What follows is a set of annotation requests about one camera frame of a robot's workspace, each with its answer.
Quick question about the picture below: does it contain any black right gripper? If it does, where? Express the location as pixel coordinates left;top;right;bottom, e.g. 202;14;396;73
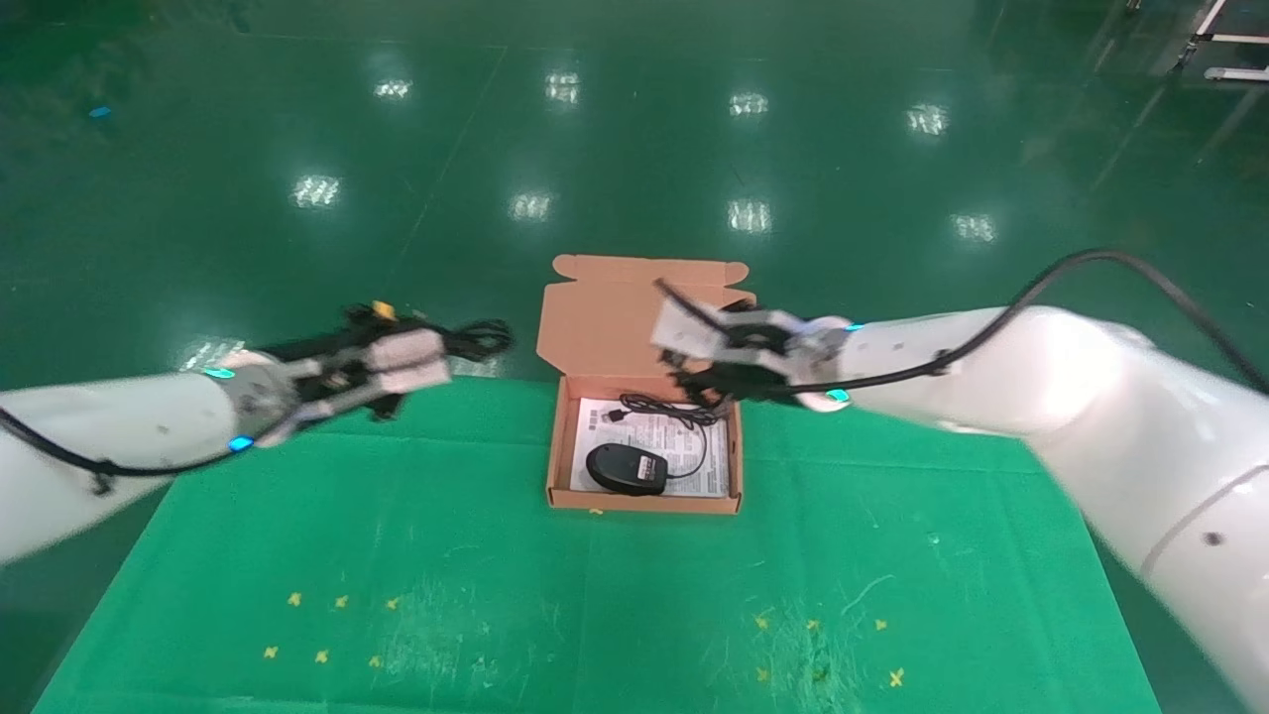
665;337;796;411

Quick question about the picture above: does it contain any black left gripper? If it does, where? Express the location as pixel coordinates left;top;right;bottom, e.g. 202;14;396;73
260;313;461;425

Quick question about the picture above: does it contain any black data cable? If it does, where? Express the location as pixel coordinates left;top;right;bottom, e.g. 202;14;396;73
434;318;516;362

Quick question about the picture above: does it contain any black wired computer mouse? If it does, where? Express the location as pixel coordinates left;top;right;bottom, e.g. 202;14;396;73
584;393;731;498

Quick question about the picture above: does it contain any open orange cardboard box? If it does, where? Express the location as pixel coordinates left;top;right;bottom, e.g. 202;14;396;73
535;255;759;515

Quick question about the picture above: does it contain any white printed instruction sheet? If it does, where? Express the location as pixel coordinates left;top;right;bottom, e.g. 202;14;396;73
569;398;731;498

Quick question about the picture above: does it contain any green table mat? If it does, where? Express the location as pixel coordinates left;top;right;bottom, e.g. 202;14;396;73
30;375;1161;714

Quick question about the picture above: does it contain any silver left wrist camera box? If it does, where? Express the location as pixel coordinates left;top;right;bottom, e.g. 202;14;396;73
359;330;453;395

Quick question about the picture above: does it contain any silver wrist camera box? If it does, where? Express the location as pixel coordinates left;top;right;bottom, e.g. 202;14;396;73
650;279;799;366
359;330;453;395

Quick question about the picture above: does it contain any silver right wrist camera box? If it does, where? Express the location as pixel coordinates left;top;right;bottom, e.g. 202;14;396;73
650;279;799;366

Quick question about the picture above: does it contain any white metal frame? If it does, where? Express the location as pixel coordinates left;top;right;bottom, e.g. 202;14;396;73
1175;0;1269;83

